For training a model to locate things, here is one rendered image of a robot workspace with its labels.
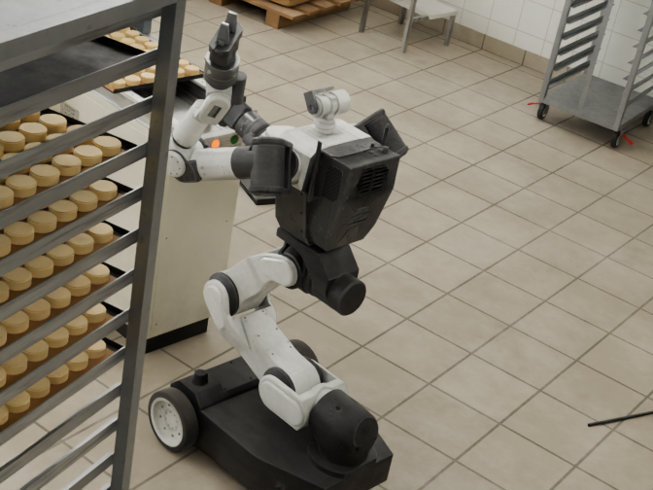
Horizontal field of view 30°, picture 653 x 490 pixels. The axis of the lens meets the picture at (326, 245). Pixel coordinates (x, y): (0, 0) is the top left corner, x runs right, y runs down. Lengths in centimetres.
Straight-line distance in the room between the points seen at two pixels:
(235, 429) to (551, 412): 127
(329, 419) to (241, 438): 29
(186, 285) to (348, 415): 91
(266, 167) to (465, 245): 230
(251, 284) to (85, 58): 168
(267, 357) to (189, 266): 58
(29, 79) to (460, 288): 325
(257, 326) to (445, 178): 237
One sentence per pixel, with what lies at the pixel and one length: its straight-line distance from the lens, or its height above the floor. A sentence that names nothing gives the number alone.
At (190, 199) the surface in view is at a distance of 403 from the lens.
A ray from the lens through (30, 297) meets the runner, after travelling 212.
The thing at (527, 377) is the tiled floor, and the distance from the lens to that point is 462.
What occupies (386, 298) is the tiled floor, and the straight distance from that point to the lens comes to 487.
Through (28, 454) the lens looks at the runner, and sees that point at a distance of 234.
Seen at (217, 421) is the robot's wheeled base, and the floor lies 17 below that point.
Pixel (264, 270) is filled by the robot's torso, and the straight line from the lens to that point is 359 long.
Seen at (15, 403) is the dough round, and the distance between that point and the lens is 230.
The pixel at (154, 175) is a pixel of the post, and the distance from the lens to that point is 225.
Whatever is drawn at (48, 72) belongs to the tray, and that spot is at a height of 167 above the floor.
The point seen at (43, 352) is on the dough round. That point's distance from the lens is 229.
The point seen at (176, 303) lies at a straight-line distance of 423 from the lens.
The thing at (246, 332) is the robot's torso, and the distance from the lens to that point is 380.
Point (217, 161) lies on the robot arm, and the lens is 332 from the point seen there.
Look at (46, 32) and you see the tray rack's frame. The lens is 185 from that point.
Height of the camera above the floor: 246
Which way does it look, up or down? 29 degrees down
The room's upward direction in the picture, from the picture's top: 11 degrees clockwise
